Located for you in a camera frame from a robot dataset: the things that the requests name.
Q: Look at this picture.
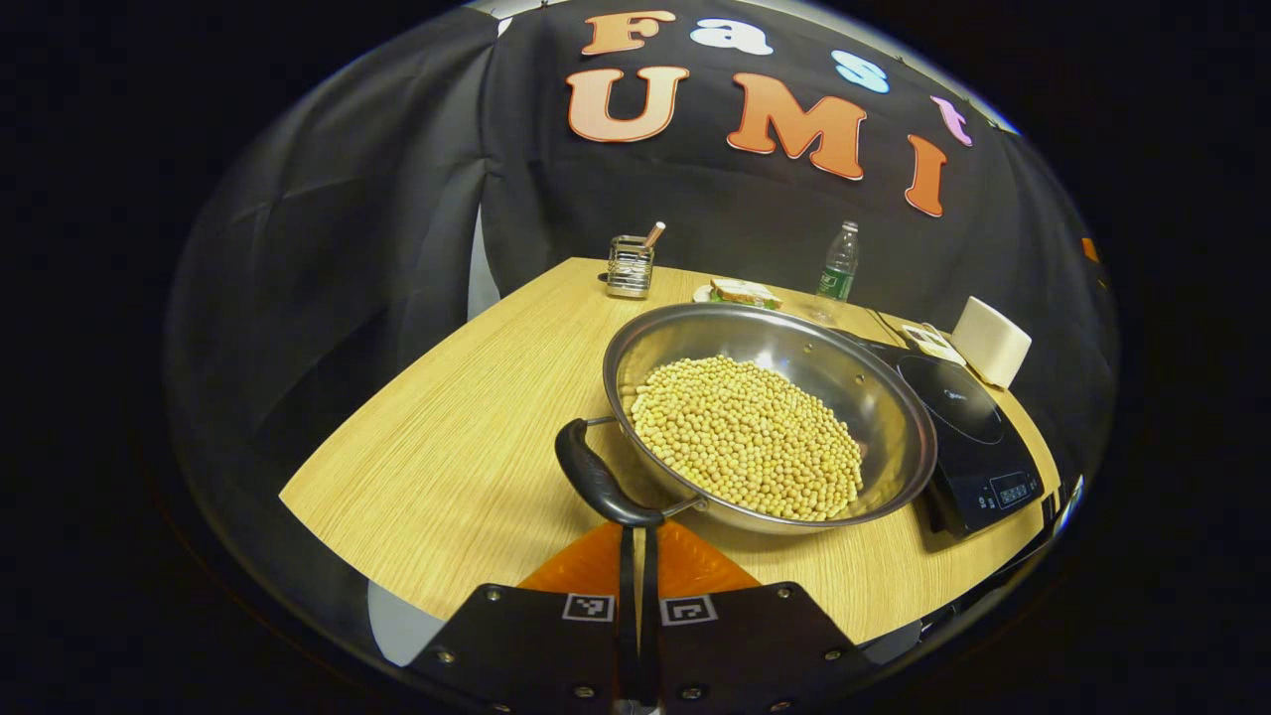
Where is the pile of yellow soybeans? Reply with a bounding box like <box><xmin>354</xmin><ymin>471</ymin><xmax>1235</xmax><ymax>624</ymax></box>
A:
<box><xmin>630</xmin><ymin>356</ymin><xmax>866</xmax><ymax>523</ymax></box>

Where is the small white card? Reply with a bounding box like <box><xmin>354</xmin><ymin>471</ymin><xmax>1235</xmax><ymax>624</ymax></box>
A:
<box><xmin>900</xmin><ymin>323</ymin><xmax>967</xmax><ymax>367</ymax></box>

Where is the clear plastic water bottle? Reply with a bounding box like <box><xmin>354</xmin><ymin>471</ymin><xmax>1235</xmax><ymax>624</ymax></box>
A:
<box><xmin>813</xmin><ymin>220</ymin><xmax>862</xmax><ymax>325</ymax></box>

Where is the black induction cooktop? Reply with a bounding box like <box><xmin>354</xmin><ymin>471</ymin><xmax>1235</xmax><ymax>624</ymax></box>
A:
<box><xmin>857</xmin><ymin>338</ymin><xmax>1047</xmax><ymax>540</ymax></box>

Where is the small white plate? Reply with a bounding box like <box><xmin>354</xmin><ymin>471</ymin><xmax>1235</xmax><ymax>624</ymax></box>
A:
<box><xmin>692</xmin><ymin>284</ymin><xmax>785</xmax><ymax>312</ymax></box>

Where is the steel pot with black handle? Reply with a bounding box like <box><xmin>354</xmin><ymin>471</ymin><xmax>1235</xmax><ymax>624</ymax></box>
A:
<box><xmin>554</xmin><ymin>302</ymin><xmax>939</xmax><ymax>538</ymax></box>

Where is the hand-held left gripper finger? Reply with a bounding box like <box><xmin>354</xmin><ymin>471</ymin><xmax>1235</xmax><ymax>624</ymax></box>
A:
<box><xmin>641</xmin><ymin>520</ymin><xmax>877</xmax><ymax>715</ymax></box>
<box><xmin>407</xmin><ymin>521</ymin><xmax>637</xmax><ymax>715</ymax></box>

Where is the thin black cable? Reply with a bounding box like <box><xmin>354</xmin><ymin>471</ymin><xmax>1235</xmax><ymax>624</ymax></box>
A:
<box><xmin>864</xmin><ymin>306</ymin><xmax>911</xmax><ymax>349</ymax></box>

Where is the white box appliance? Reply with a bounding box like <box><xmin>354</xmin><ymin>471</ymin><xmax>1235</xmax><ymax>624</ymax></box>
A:
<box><xmin>950</xmin><ymin>296</ymin><xmax>1034</xmax><ymax>390</ymax></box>

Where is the metal mesh holder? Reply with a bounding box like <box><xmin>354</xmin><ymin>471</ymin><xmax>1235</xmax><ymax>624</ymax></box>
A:
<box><xmin>605</xmin><ymin>234</ymin><xmax>656</xmax><ymax>300</ymax></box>

